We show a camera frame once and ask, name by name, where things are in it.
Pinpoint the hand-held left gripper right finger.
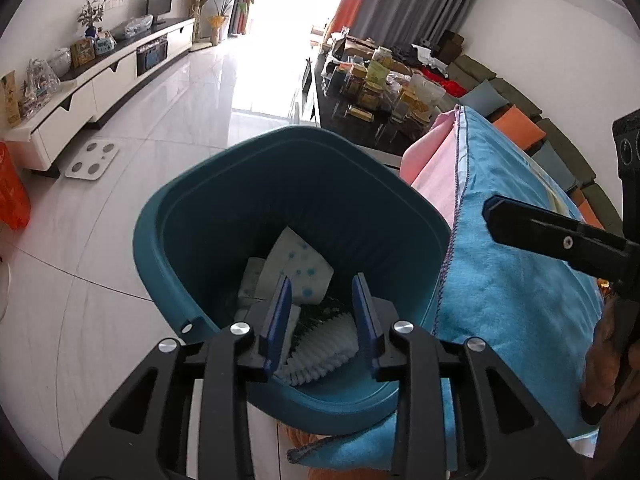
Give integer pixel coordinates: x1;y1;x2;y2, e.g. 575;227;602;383
351;272;586;480

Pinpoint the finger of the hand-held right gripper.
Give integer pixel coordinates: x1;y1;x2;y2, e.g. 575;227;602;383
482;195;640;281

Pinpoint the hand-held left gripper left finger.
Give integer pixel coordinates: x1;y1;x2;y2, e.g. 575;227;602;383
59;274;293;480

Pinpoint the white pleated paper liner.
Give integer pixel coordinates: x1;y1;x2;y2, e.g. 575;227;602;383
272;310;360;387

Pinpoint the white dotted paper bowl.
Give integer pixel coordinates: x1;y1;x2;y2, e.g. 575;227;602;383
262;226;335;306

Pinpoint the teal plastic trash bin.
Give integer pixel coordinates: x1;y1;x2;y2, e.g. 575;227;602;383
132;126;453;436

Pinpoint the person's right hand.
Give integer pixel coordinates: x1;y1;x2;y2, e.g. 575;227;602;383
582;305;640;411

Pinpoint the orange cushion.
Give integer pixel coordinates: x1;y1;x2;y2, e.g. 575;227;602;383
570;187;608;231
492;104;546;150

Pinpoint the blue floral blanket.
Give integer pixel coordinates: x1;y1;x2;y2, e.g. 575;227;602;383
287;105;608;466

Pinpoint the grey-blue cushion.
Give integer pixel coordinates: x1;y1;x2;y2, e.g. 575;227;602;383
532;141;581;193
462;80;506;121

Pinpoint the olive green sofa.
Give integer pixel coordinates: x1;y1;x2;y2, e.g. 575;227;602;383
440;55;626;241

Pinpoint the pink cloth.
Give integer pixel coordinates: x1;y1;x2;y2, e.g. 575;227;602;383
400;108;463;226

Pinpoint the red cloth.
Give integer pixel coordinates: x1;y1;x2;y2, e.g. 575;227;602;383
417;65;468;96

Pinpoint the black coffee table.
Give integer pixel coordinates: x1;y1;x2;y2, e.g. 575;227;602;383
300;50;441;156

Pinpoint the brown cardboard box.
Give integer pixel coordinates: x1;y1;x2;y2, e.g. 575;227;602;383
437;30;466;61

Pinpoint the white cloth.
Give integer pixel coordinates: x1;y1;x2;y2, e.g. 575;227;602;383
412;45;448;68

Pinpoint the white bathroom scale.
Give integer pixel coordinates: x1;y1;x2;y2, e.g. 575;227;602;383
65;141;122;181

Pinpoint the orange plastic bag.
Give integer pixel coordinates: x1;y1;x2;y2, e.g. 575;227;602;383
0;141;32;231

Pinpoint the white TV cabinet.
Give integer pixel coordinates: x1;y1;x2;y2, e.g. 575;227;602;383
5;16;197;179

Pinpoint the tall plant in yellow vase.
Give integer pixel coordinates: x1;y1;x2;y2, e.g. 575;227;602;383
202;0;253;43

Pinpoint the clear plastic bag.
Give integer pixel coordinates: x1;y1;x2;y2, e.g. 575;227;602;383
111;14;153;40

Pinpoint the glass ornament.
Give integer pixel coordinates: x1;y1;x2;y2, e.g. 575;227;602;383
22;57;61;111

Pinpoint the glass jar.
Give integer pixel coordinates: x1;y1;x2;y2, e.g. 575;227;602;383
47;47;72;78

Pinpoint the black monitor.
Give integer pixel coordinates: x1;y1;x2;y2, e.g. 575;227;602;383
146;0;175;25

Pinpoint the yellow box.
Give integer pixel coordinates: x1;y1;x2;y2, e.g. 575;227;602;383
0;71;23;126

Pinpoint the small potted plant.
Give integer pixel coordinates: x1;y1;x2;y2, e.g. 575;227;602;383
77;0;108;38

